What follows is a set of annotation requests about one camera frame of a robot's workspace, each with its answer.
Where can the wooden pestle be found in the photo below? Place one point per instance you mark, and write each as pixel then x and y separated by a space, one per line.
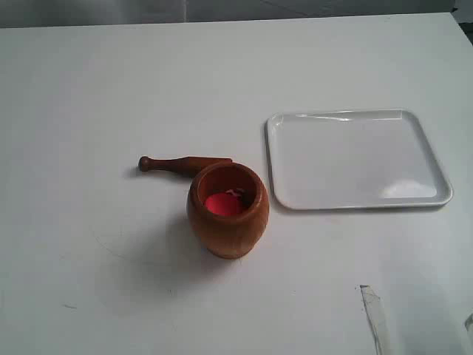
pixel 187 167

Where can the red object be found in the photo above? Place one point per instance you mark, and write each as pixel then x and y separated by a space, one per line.
pixel 225 204

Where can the wooden mortar bowl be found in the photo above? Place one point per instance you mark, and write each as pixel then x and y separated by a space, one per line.
pixel 234 236

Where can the white plastic tray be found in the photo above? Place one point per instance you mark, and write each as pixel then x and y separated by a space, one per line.
pixel 354 159

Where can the clear tape strip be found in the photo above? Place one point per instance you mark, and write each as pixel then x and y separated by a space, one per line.
pixel 376 320

